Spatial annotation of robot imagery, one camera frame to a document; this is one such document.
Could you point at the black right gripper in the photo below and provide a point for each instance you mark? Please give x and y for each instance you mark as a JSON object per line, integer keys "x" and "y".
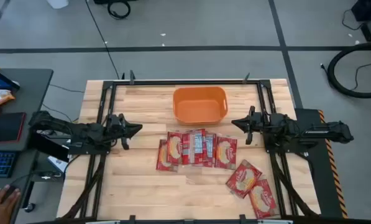
{"x": 259, "y": 124}

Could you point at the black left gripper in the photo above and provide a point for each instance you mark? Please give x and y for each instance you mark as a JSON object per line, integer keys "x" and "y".
{"x": 116, "y": 126}

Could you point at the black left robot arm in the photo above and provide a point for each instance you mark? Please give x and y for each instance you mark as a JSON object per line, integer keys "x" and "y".
{"x": 64, "y": 126}

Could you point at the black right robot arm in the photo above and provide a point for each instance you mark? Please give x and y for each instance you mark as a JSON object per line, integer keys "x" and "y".
{"x": 315, "y": 130}

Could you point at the orange plastic basket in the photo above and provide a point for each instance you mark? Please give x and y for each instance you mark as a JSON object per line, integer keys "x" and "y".
{"x": 199, "y": 109}

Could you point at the white paper sheet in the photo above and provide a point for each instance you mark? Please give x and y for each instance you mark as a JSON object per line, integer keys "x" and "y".
{"x": 57, "y": 163}

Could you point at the black box under desk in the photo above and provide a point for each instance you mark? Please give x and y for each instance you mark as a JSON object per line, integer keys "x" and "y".
{"x": 50, "y": 147}

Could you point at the yellow black hazard tape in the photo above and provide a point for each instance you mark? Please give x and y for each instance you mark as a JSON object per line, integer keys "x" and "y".
{"x": 335, "y": 174}

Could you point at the black desk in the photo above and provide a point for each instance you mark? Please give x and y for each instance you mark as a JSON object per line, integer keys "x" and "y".
{"x": 33, "y": 93}

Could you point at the black caster wheel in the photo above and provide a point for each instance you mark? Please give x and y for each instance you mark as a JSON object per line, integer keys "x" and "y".
{"x": 30, "y": 207}

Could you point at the white container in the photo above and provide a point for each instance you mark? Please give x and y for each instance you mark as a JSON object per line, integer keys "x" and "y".
{"x": 57, "y": 3}

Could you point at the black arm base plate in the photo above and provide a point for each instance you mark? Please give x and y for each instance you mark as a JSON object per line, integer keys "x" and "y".
{"x": 89, "y": 150}

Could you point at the black aluminium table frame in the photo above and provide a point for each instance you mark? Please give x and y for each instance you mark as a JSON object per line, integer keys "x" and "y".
{"x": 188, "y": 82}

